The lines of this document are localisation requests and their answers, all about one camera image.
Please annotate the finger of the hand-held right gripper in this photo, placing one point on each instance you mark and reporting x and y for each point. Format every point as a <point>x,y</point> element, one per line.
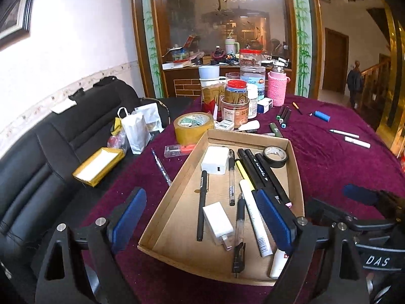
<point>322,210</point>
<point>360,194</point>

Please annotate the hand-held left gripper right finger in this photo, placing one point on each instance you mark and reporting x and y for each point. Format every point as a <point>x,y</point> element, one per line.
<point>273,218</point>

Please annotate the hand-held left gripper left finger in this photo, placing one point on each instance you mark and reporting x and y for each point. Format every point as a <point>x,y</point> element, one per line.
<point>129,218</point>

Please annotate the white tube pen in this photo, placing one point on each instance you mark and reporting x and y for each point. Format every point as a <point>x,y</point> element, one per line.
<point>256,221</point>

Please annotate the grey pen with black clip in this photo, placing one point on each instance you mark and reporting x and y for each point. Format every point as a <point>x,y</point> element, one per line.
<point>239,237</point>

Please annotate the black marker with pink end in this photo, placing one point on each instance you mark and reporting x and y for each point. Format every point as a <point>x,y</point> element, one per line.
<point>272,177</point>

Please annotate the white bottle with orange cap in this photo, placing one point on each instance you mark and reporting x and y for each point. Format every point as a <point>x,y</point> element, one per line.
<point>278,264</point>

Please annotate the shallow cardboard tray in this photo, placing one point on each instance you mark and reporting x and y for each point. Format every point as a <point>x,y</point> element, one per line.
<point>177,228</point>

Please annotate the yellow pen with black grip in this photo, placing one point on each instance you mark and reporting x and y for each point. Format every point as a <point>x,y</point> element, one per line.
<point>245,174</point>

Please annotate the black marker with white end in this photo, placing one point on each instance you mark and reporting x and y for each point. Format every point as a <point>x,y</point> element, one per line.
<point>251,167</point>

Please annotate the white charger with metal prongs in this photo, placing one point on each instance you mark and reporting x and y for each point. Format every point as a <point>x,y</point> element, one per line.
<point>216,223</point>

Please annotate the clear gel pen black grip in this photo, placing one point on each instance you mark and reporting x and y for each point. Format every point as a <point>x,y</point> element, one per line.
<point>232,177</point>

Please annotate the black tape roll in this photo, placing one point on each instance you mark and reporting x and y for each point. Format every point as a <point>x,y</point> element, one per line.
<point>269,156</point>

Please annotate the matte black slim pen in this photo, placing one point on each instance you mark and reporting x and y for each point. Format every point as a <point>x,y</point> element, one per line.
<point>202,205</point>

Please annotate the white charger with port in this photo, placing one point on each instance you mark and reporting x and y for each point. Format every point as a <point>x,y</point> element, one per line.
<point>215,161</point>

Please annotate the flat white pen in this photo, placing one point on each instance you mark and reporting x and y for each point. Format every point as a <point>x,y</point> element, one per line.
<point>357,142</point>

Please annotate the clear ballpoint pen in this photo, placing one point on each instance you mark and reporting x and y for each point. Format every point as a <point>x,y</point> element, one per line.
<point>161,167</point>

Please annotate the yellow flat box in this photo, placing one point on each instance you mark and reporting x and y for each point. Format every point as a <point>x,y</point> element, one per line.
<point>98,164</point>

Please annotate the slim white pointed pen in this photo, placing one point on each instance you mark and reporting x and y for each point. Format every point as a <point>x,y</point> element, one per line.
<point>343,133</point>

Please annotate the red plastic bag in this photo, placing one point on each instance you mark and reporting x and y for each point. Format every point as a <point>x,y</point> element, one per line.
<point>115,142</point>

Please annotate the clear case with red part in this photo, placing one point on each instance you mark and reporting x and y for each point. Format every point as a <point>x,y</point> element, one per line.
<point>177,151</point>

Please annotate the small silver white tube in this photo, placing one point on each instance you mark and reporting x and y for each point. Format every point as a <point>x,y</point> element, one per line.
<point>268,134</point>

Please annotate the blue lighter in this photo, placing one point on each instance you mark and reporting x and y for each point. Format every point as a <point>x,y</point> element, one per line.
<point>322,116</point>

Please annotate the green lighter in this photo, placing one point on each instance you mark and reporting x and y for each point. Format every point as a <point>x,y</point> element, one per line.
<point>276,130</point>

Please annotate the white oval plastic item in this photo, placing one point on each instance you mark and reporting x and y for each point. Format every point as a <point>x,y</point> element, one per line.
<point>250,126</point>

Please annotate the brown packing tape roll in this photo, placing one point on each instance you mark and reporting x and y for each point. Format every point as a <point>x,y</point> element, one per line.
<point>189,136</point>

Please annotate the black leather sofa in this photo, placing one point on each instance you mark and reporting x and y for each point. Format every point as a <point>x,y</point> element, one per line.
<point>38,171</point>

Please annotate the small white labelled box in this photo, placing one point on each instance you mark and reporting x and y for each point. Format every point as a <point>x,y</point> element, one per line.
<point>226,125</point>

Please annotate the small black orange pen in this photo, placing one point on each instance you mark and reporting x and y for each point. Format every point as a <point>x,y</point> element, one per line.
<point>296,107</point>

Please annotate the small blue white box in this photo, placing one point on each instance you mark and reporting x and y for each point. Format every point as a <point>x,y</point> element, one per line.
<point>265,105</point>

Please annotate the golden pillar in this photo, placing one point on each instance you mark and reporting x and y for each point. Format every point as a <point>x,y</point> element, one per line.
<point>392,85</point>

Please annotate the white plastic bottle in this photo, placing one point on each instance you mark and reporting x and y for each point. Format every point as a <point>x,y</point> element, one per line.
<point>253,104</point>

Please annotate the brown label jar red lid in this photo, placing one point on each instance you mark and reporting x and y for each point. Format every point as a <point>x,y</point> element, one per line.
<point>235,107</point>

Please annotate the wooden stair railing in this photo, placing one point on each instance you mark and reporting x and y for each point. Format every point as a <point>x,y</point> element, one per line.
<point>375,76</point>

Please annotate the bottle in pink knitted sleeve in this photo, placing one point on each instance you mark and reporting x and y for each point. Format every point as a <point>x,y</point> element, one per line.
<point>277,88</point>

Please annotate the white paper sheet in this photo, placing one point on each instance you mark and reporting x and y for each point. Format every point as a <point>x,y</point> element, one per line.
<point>63,106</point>

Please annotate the wooden door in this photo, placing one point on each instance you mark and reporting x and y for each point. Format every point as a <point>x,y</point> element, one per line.
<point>335,60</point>

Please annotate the clear jar with blue label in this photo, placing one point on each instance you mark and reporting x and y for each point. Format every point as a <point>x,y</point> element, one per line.
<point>253,80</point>

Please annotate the wooden brick pattern cabinet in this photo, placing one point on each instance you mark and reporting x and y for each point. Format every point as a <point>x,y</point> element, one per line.
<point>186,82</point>

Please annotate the clear jar with red lid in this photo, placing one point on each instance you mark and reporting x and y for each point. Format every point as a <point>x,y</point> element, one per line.
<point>251,58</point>

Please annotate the green white thermos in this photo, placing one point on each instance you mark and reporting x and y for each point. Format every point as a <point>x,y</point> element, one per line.
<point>232,46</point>

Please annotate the framed wall picture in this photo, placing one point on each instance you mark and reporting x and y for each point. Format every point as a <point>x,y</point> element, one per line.
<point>12,15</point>

